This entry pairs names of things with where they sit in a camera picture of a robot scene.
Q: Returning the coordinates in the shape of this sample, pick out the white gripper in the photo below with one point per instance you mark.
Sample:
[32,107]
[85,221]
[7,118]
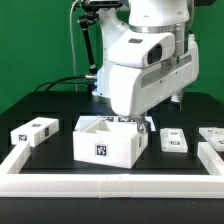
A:
[133,91]

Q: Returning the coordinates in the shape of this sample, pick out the white cabinet door panel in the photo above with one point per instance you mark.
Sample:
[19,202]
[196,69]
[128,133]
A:
[173,140]

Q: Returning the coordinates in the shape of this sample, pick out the white cabinet body box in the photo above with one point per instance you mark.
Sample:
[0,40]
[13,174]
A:
[108,140]

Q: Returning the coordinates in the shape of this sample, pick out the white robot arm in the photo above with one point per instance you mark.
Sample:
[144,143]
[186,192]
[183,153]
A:
[160,16]

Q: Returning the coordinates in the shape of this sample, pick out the white cabinet top block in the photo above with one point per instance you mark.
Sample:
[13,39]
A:
[35,131]

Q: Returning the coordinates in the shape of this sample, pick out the base marker tag sheet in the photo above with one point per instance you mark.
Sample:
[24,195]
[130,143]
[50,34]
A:
[127,120]

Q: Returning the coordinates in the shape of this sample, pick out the white U-shaped frame fence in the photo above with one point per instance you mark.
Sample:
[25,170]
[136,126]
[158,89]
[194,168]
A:
[15,184]

